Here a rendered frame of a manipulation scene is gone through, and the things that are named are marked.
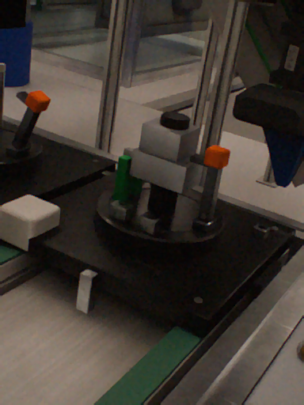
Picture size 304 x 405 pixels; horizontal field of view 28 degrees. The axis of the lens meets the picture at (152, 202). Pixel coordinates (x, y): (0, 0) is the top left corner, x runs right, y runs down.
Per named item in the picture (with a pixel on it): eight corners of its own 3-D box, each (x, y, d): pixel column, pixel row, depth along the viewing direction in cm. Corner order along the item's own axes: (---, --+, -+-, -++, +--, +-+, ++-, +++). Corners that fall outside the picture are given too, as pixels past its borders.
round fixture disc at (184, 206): (241, 228, 69) (245, 212, 68) (184, 274, 58) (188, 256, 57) (138, 188, 75) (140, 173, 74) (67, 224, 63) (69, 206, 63)
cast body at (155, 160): (200, 183, 65) (213, 120, 62) (181, 194, 61) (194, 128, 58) (134, 160, 68) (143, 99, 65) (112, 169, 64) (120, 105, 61)
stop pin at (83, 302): (94, 308, 58) (99, 273, 56) (87, 314, 57) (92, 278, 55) (82, 303, 59) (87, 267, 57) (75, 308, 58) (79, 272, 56)
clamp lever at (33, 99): (29, 149, 74) (52, 99, 70) (17, 153, 72) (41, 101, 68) (9, 130, 75) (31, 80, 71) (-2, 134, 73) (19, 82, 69)
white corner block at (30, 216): (58, 240, 64) (62, 206, 62) (30, 256, 60) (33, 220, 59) (24, 225, 66) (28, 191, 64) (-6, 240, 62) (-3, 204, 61)
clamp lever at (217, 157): (218, 217, 63) (232, 149, 60) (210, 224, 62) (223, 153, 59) (188, 206, 65) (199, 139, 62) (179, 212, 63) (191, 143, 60)
